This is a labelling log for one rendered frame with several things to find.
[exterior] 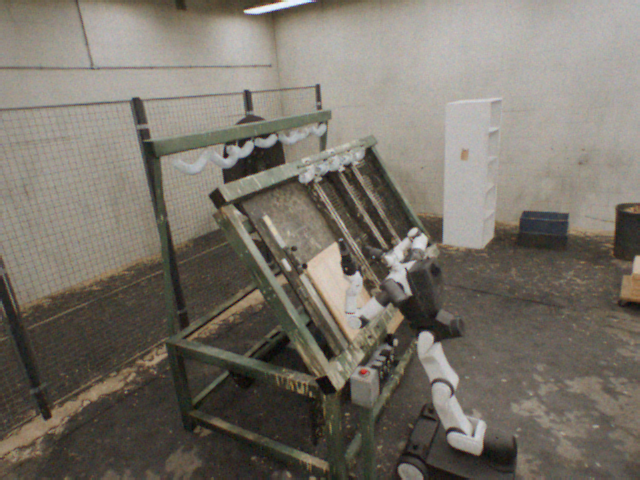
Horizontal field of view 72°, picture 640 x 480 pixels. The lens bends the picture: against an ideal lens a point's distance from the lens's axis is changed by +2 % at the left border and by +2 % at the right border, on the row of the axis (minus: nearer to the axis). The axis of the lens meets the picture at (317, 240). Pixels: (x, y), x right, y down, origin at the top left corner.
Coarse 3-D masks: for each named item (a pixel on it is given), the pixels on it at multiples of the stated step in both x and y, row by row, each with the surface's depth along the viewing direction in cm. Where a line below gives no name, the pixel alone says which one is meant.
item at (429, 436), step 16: (432, 416) 299; (416, 432) 289; (432, 432) 288; (496, 432) 263; (416, 448) 273; (432, 448) 279; (448, 448) 278; (496, 448) 258; (512, 448) 256; (432, 464) 267; (448, 464) 266; (464, 464) 266; (480, 464) 265; (496, 464) 261; (512, 464) 261
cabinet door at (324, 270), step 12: (324, 252) 291; (336, 252) 302; (312, 264) 277; (324, 264) 286; (336, 264) 296; (312, 276) 272; (324, 276) 281; (336, 276) 290; (324, 288) 275; (336, 288) 284; (324, 300) 273; (336, 300) 279; (360, 300) 298; (336, 312) 273; (348, 336) 273
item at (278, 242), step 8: (264, 216) 260; (264, 224) 260; (272, 224) 262; (272, 232) 259; (272, 240) 261; (280, 240) 261; (280, 248) 260; (296, 272) 260; (296, 280) 262; (304, 280) 261; (312, 288) 264; (312, 296) 261; (312, 304) 262; (320, 304) 263; (320, 312) 261; (328, 320) 262; (328, 328) 262; (336, 328) 264; (336, 336) 261; (336, 344) 263; (344, 344) 263
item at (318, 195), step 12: (312, 180) 307; (312, 192) 310; (324, 204) 309; (324, 216) 312; (336, 216) 312; (336, 228) 310; (348, 240) 309; (360, 252) 314; (360, 264) 310; (372, 276) 312; (372, 288) 312
